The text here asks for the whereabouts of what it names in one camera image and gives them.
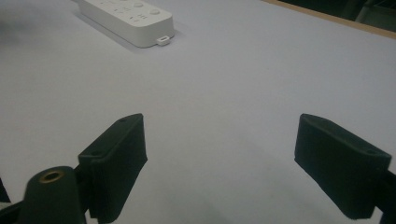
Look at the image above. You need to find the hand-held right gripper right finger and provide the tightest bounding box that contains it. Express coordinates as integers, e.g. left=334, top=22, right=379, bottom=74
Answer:
left=293, top=113, right=392, bottom=220

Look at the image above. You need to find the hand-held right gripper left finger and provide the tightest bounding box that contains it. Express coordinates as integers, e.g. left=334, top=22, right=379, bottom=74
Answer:
left=77, top=113, right=149, bottom=224

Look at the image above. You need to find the white power strip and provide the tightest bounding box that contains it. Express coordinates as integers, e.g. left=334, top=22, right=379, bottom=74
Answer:
left=74, top=0, right=176, bottom=49

